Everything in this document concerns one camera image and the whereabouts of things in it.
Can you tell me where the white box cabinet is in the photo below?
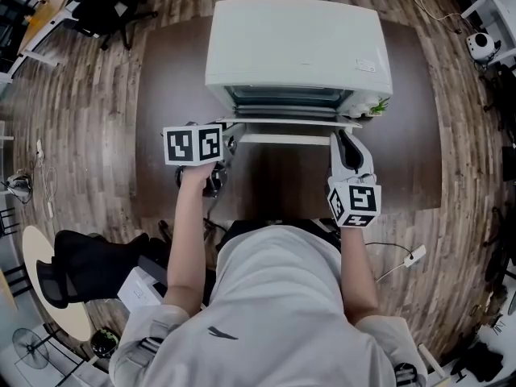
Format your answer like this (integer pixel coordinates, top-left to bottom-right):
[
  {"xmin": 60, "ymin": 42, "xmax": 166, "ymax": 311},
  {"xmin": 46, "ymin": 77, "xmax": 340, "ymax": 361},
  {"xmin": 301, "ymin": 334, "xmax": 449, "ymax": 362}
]
[{"xmin": 116, "ymin": 265, "xmax": 169, "ymax": 314}]

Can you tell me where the white toaster oven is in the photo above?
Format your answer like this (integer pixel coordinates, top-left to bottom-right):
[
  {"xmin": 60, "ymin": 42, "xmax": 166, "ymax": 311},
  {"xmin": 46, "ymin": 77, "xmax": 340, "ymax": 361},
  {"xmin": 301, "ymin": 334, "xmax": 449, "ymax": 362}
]
[{"xmin": 204, "ymin": 0, "xmax": 394, "ymax": 119}]

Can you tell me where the white oven door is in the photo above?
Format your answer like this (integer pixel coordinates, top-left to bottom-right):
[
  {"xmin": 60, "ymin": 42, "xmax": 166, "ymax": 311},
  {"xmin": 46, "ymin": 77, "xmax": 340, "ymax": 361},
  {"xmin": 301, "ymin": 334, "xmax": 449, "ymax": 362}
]
[{"xmin": 215, "ymin": 114, "xmax": 364, "ymax": 146}]

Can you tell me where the round wooden table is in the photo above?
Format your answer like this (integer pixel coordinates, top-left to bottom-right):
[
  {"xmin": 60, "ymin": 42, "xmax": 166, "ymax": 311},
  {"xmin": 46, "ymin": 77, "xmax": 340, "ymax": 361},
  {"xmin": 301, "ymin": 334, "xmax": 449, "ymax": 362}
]
[{"xmin": 21, "ymin": 224, "xmax": 93, "ymax": 343}]

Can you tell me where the person's light shirt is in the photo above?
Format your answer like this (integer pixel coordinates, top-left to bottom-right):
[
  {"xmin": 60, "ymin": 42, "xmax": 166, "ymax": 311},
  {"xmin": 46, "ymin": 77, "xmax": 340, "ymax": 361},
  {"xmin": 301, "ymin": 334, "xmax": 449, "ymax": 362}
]
[{"xmin": 108, "ymin": 223, "xmax": 429, "ymax": 387}]

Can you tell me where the black office chair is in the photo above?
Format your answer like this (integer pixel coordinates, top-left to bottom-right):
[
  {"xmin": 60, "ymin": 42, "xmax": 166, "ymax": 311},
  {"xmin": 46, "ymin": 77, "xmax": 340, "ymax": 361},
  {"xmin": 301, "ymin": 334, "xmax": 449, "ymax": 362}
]
[
  {"xmin": 35, "ymin": 229, "xmax": 171, "ymax": 310},
  {"xmin": 65, "ymin": 0, "xmax": 159, "ymax": 52}
]

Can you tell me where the black bag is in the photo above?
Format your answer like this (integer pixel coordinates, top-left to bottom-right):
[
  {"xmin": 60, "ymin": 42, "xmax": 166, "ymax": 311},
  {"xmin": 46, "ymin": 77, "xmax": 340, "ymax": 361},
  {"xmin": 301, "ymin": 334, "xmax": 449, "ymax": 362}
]
[{"xmin": 455, "ymin": 336, "xmax": 510, "ymax": 383}]

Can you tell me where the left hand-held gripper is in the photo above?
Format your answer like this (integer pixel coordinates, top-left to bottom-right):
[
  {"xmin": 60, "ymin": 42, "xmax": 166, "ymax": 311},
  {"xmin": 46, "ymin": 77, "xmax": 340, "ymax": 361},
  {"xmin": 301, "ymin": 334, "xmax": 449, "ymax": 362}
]
[{"xmin": 162, "ymin": 122, "xmax": 239, "ymax": 198}]

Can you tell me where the wooden desk with white legs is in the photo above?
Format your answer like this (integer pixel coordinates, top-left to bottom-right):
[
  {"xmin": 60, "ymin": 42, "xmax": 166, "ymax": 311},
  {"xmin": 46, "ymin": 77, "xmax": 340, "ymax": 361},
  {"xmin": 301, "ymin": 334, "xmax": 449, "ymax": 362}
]
[{"xmin": 17, "ymin": 0, "xmax": 82, "ymax": 69}]

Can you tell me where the white round appliance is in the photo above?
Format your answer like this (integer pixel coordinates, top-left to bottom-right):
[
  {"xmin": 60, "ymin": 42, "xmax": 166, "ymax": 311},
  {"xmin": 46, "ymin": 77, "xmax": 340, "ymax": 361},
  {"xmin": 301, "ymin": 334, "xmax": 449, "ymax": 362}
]
[{"xmin": 465, "ymin": 31, "xmax": 499, "ymax": 62}]

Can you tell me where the small green potted plant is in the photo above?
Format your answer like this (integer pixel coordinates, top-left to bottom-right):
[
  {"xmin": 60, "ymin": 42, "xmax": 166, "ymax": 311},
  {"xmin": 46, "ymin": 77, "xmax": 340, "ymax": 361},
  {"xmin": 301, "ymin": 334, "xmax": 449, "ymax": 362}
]
[{"xmin": 368, "ymin": 96, "xmax": 392, "ymax": 118}]

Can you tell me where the standing fan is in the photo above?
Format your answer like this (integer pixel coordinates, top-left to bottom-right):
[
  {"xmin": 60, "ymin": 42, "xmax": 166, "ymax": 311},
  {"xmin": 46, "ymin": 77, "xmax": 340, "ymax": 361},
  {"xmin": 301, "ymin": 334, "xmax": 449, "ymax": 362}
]
[{"xmin": 11, "ymin": 327, "xmax": 51, "ymax": 371}]

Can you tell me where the person's right forearm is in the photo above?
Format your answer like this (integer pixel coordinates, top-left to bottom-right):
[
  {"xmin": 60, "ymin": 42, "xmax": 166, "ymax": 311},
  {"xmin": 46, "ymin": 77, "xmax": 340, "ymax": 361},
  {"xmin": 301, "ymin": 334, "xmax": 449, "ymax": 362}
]
[{"xmin": 339, "ymin": 226, "xmax": 381, "ymax": 327}]

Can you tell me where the black shoulder strap buckle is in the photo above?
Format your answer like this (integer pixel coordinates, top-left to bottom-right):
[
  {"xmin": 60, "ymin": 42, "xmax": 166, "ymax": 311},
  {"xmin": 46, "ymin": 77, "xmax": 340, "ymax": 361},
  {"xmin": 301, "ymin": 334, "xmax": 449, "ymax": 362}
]
[
  {"xmin": 136, "ymin": 335, "xmax": 167, "ymax": 359},
  {"xmin": 392, "ymin": 360, "xmax": 421, "ymax": 387}
]

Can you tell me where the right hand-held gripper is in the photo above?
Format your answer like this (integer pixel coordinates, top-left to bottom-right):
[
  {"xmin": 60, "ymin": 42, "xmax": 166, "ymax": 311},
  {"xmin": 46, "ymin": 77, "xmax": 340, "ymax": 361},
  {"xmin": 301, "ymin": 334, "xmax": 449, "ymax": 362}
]
[{"xmin": 325, "ymin": 129, "xmax": 383, "ymax": 229}]

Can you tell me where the yellow floor cable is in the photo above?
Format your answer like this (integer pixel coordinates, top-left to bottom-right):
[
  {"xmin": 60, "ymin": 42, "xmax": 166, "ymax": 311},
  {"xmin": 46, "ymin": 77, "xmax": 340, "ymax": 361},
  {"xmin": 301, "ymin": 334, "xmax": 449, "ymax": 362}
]
[{"xmin": 381, "ymin": 0, "xmax": 464, "ymax": 36}]

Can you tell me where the black helmet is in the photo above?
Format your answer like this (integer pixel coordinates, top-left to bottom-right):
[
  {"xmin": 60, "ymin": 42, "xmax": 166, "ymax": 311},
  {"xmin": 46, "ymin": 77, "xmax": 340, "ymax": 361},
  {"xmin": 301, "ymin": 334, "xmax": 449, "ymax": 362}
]
[{"xmin": 89, "ymin": 328, "xmax": 122, "ymax": 359}]

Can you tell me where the person's left forearm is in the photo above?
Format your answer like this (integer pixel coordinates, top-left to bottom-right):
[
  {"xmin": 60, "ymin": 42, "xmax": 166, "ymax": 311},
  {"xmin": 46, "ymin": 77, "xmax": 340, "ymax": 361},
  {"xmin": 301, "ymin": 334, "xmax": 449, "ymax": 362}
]
[{"xmin": 162, "ymin": 163, "xmax": 215, "ymax": 320}]

